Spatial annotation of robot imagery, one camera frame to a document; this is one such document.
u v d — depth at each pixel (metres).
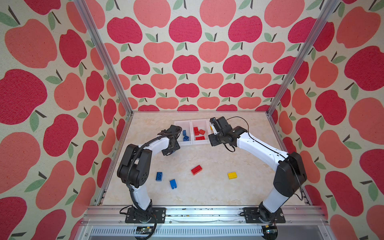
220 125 0.67
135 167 0.49
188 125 1.04
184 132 1.08
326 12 0.71
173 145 0.73
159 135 0.69
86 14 0.72
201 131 1.08
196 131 1.08
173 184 0.83
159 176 0.86
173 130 0.80
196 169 0.88
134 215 0.71
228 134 0.62
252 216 0.73
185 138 1.01
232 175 0.86
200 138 1.02
